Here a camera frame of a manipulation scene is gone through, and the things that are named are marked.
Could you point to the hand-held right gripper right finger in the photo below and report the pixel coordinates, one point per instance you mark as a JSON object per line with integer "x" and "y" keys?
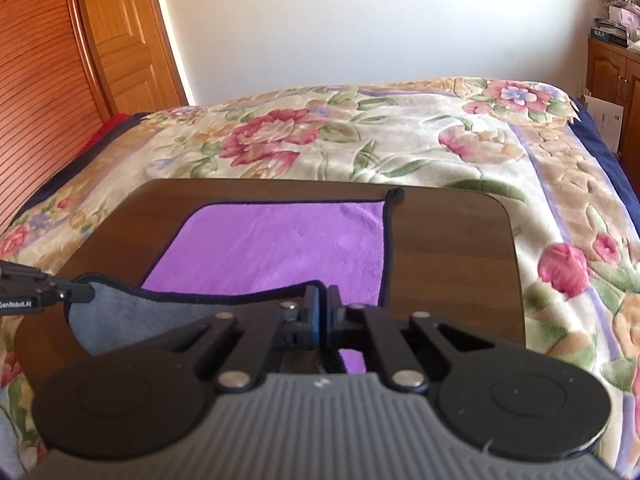
{"x": 334, "y": 317}

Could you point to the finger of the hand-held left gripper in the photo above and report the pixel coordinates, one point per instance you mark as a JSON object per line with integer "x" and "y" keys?
{"x": 60, "y": 291}

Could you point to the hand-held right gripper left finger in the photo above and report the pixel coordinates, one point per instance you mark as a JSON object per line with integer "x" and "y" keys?
{"x": 315, "y": 322}

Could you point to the purple towel with grey underside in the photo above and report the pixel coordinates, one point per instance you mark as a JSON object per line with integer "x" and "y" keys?
{"x": 280, "y": 245}

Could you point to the red cloth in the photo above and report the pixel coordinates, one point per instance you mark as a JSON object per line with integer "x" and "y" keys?
{"x": 107, "y": 127}

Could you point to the floral plush blanket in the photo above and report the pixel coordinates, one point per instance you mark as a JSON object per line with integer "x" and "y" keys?
{"x": 425, "y": 150}

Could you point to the wooden louvered wardrobe door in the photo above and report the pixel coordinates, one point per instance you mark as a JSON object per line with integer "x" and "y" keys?
{"x": 35, "y": 85}

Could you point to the wooden panel door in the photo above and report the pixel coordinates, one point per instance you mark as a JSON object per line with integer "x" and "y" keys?
{"x": 125, "y": 35}

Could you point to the dark blue bed sheet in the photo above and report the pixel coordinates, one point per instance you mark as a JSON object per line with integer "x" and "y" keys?
{"x": 600, "y": 145}

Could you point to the white cardboard sheet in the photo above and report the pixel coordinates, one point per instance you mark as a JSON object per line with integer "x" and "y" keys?
{"x": 604, "y": 120}

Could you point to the wooden cabinet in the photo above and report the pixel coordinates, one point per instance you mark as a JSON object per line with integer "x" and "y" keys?
{"x": 615, "y": 80}

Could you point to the stack of books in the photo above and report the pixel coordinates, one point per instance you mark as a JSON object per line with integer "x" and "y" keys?
{"x": 607, "y": 32}

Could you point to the pile of books and clutter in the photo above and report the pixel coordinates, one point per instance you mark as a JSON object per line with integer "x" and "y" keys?
{"x": 625, "y": 10}

